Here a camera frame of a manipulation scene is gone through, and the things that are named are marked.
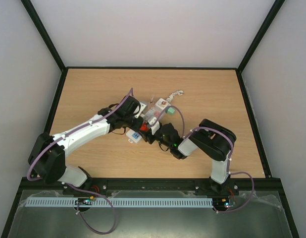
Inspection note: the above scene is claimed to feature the red cube socket adapter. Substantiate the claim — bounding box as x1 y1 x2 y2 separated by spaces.
140 123 150 132

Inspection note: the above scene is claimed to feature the white multicolour power strip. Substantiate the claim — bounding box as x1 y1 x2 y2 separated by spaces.
126 96 173 144

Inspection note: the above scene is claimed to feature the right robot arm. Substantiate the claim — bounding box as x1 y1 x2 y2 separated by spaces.
137 119 237 195

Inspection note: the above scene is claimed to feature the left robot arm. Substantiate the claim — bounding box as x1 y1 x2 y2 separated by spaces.
27 96 146 187

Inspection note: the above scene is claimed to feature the green plug adapter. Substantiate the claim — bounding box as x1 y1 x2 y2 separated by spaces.
166 107 175 116

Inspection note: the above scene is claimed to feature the white tiger cube adapter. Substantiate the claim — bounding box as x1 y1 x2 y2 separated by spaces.
155 98 169 111

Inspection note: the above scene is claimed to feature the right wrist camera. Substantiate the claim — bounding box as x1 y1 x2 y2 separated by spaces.
148 117 160 135

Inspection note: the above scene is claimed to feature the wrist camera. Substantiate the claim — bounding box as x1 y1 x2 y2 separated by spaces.
133 101 147 118
148 117 160 135

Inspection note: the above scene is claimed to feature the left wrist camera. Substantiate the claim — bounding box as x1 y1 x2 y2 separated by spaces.
133 101 147 118

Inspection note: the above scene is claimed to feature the white coiled power strip cable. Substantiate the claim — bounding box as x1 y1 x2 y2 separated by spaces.
166 90 185 102

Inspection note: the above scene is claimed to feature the black metal frame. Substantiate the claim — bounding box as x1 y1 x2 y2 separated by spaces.
0 0 300 238

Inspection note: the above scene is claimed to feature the light blue slotted cable duct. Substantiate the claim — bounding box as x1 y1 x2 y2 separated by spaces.
25 197 213 208

